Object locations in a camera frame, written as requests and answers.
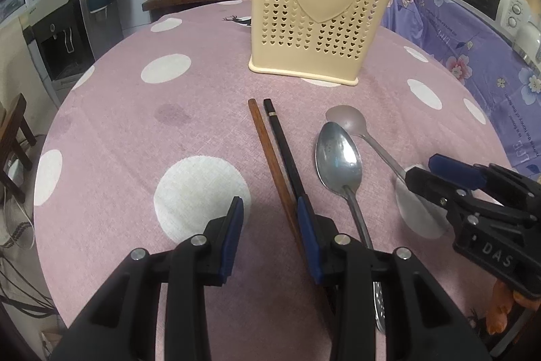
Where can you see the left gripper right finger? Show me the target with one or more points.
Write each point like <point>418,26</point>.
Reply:
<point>421,321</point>

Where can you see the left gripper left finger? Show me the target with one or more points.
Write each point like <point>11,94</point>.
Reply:
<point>120,321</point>

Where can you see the right hand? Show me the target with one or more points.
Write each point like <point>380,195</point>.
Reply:
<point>501,304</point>

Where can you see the purple floral cloth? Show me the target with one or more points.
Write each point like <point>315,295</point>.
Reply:
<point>505,88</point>

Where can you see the shiny steel spoon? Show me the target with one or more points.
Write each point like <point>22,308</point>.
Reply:
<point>339,168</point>

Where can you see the black chopstick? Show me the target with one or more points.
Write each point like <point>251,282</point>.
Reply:
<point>287,157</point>

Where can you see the matte grey metal spoon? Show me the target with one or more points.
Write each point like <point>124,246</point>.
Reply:
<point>354,122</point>

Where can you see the white microwave oven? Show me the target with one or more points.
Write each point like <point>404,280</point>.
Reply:
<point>505,16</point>

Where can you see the wooden stool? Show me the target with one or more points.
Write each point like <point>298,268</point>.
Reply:
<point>12,122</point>

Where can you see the brown wooden chopstick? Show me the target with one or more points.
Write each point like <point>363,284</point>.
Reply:
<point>274,168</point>

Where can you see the cream plastic utensil holder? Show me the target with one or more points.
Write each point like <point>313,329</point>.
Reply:
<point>323,40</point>

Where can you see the water dispenser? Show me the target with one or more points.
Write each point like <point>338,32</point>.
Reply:
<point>65,38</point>

